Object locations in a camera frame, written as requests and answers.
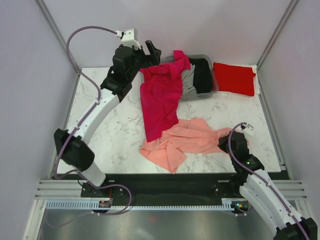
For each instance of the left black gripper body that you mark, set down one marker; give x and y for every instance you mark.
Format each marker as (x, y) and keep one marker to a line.
(141, 60)

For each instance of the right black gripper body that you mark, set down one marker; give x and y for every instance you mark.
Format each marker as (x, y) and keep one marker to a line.
(223, 145)

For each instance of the salmon pink t shirt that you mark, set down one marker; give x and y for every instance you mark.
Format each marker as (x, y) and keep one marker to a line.
(192, 136)

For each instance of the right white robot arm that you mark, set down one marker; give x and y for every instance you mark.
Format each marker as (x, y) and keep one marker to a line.
(255, 185)

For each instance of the grey plastic bin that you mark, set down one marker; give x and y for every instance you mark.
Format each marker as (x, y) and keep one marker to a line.
(194, 96)

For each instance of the white slotted cable duct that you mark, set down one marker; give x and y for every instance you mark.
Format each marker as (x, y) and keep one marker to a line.
(101, 205)

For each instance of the black t shirt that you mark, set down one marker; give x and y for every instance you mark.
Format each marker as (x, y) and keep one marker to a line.
(203, 79)

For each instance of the folded white t shirt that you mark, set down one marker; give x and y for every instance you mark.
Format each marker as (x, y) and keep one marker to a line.
(257, 85)

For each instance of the right aluminium frame post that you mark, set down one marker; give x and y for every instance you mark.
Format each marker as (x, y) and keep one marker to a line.
(278, 30)

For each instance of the left aluminium frame post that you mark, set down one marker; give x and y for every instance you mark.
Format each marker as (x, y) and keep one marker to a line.
(44, 10)

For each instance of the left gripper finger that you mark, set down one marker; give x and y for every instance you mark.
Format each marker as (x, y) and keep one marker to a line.
(151, 48)
(155, 58)

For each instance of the magenta t shirt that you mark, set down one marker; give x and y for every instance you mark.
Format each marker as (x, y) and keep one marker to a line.
(160, 94)

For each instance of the aluminium frame post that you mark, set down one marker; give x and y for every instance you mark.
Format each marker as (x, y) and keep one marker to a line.
(278, 30)
(44, 10)

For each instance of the grey t shirt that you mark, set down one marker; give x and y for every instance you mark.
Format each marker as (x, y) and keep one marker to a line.
(187, 77)

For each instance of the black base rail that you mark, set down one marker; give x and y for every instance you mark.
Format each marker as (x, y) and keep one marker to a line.
(165, 189)

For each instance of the folded red t shirt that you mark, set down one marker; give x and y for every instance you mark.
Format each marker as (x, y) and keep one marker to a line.
(233, 78)

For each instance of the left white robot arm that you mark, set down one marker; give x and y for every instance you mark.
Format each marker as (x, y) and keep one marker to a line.
(72, 144)

